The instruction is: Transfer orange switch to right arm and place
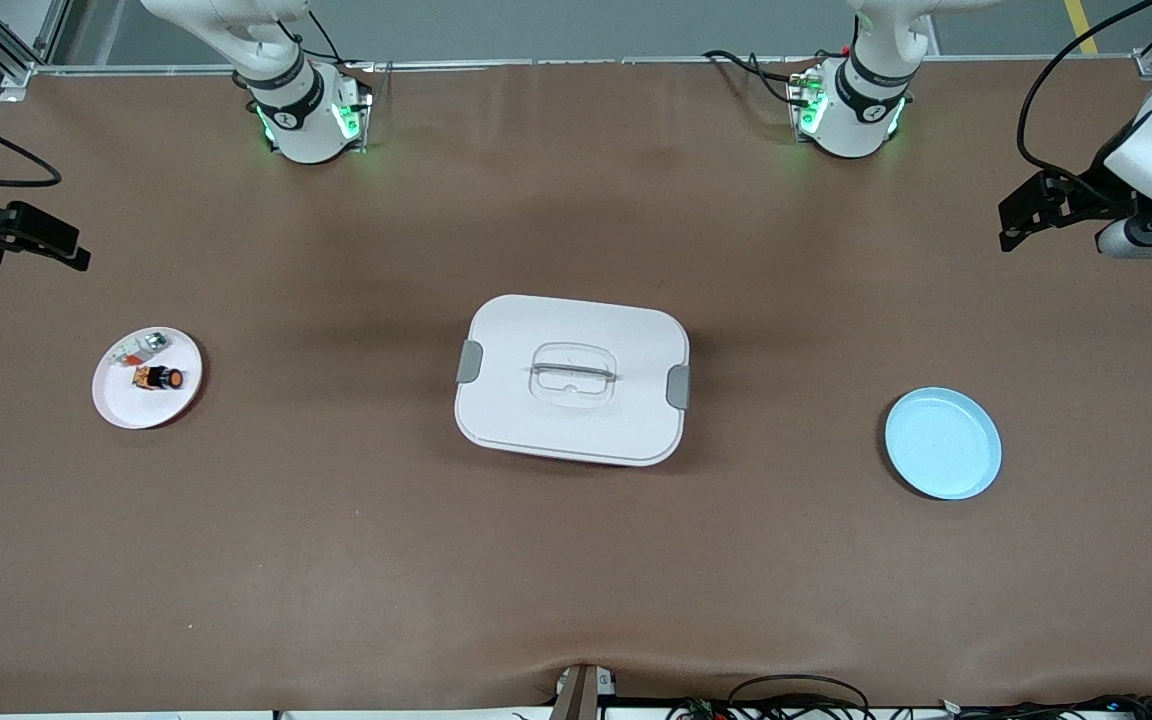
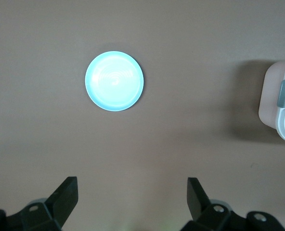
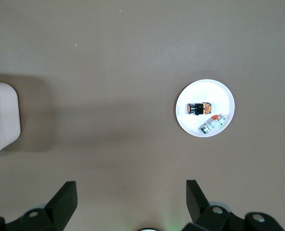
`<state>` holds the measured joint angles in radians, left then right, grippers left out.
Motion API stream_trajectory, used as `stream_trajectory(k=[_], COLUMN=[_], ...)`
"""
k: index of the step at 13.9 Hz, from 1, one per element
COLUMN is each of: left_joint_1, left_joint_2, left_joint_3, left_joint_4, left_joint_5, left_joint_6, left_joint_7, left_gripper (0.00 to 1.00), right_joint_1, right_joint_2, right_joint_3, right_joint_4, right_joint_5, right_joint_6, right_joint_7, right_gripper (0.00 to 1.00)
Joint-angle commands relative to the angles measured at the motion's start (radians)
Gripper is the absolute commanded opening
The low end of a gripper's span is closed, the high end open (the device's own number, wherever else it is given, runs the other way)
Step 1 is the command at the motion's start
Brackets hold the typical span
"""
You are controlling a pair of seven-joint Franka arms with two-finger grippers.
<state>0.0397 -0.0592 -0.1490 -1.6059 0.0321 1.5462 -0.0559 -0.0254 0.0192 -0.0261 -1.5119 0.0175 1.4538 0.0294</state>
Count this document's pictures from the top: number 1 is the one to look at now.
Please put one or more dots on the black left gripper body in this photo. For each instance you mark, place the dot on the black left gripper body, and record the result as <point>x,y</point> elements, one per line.
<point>1094,197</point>

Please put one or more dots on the orange and black switch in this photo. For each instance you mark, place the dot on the orange and black switch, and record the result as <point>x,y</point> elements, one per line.
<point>161,378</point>

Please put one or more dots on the small white orange connector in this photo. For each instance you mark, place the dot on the small white orange connector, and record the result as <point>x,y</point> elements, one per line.
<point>141,348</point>

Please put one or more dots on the pink round plate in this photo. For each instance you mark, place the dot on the pink round plate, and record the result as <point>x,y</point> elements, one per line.
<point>141,405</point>

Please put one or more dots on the light blue round plate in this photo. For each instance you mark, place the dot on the light blue round plate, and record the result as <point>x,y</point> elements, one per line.
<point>941,445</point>

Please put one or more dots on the white lidded storage box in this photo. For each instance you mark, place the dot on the white lidded storage box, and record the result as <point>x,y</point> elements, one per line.
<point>571,425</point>

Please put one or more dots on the metal table edge rail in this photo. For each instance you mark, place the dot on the metal table edge rail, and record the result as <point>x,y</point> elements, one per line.
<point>586,62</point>

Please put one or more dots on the brown metal clamp bracket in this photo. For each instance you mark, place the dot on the brown metal clamp bracket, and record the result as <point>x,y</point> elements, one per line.
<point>576,695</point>

